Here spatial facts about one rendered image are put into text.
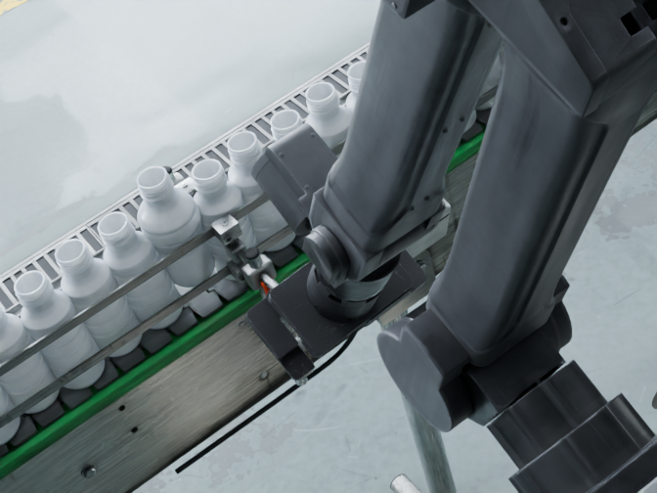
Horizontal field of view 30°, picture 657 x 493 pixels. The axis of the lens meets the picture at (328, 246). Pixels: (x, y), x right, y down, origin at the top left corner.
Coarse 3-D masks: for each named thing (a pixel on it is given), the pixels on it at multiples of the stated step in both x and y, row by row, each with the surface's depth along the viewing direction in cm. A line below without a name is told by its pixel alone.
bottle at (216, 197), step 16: (208, 160) 144; (208, 176) 145; (224, 176) 143; (208, 192) 143; (224, 192) 144; (240, 192) 146; (208, 208) 144; (224, 208) 144; (208, 224) 145; (240, 224) 146; (208, 240) 148; (256, 240) 151; (224, 256) 149
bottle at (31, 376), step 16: (0, 320) 136; (16, 320) 138; (0, 336) 136; (16, 336) 137; (0, 352) 136; (16, 352) 137; (16, 368) 139; (32, 368) 140; (48, 368) 143; (16, 384) 140; (32, 384) 141; (48, 384) 143; (16, 400) 143; (48, 400) 144
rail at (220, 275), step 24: (480, 96) 159; (264, 144) 152; (192, 192) 148; (240, 216) 145; (192, 240) 143; (168, 264) 142; (120, 288) 140; (96, 312) 139; (168, 312) 146; (48, 336) 137; (120, 336) 144; (24, 360) 137; (96, 360) 143; (24, 408) 141
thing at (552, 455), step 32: (544, 384) 73; (576, 384) 74; (512, 416) 73; (544, 416) 73; (576, 416) 72; (608, 416) 72; (512, 448) 75; (544, 448) 73; (576, 448) 71; (608, 448) 71; (640, 448) 72; (512, 480) 76; (544, 480) 72; (576, 480) 71; (608, 480) 69; (640, 480) 69
